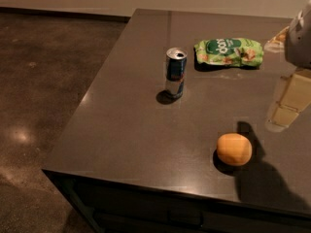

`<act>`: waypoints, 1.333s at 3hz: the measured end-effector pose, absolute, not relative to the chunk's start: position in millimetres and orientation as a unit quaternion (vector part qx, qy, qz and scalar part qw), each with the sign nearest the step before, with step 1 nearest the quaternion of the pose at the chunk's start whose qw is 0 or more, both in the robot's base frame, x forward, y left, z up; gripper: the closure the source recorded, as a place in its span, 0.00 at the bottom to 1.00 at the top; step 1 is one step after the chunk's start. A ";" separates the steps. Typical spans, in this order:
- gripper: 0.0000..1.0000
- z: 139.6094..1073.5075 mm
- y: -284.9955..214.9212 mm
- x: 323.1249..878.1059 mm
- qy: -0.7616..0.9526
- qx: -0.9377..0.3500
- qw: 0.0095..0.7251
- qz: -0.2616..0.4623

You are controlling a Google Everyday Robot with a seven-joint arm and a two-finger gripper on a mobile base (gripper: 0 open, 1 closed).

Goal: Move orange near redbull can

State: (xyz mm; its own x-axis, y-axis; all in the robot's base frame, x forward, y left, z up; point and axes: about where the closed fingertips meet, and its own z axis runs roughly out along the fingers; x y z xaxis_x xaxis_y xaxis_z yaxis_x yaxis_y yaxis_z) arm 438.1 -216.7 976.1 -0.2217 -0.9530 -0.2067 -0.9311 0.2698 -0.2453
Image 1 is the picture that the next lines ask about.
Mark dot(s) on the red bull can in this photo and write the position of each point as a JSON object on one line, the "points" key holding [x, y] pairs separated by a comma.
{"points": [[176, 61]]}

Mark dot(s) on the dark cabinet drawer front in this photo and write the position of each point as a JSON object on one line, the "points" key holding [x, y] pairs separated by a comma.
{"points": [[124, 208]]}

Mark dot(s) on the green chip bag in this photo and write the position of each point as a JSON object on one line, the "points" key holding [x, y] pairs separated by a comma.
{"points": [[232, 52]]}

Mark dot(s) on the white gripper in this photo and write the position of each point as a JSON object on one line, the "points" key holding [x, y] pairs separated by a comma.
{"points": [[299, 43]]}

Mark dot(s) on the orange fruit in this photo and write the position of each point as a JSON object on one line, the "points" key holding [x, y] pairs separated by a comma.
{"points": [[234, 149]]}

